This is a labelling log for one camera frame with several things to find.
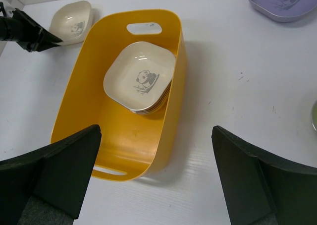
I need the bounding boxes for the purple plate far right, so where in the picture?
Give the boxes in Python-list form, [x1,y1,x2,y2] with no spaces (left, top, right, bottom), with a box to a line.
[249,0,317,23]

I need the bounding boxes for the cream panda plate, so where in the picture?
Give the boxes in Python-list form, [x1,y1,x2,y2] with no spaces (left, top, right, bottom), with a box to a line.
[49,0,94,46]
[103,41,176,111]

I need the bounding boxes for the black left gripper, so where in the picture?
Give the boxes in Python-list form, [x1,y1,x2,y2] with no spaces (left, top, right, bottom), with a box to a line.
[0,8,63,52]

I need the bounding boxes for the yellow plastic bin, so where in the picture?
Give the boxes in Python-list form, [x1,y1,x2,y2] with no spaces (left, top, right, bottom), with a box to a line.
[51,9,187,181]

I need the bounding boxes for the green panda plate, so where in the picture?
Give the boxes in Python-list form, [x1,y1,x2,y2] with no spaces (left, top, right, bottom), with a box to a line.
[311,102,317,131]

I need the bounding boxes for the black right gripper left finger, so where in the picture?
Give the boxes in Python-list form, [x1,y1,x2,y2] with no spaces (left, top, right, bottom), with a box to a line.
[0,124,102,225]

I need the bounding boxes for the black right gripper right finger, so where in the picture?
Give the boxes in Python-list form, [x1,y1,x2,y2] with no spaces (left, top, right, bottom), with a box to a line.
[211,126,317,225]

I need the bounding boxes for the cream panda plate back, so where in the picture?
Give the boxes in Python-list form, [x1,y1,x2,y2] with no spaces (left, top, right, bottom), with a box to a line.
[49,0,94,46]

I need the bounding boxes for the brown panda plate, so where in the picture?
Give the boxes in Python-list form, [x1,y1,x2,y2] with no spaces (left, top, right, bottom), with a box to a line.
[130,83,171,115]

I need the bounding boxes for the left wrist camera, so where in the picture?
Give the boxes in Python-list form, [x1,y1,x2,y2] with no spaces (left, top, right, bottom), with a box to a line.
[0,0,16,18]

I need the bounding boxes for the cream panda plate front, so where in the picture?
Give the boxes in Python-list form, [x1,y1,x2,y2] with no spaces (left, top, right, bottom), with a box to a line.
[103,41,176,111]

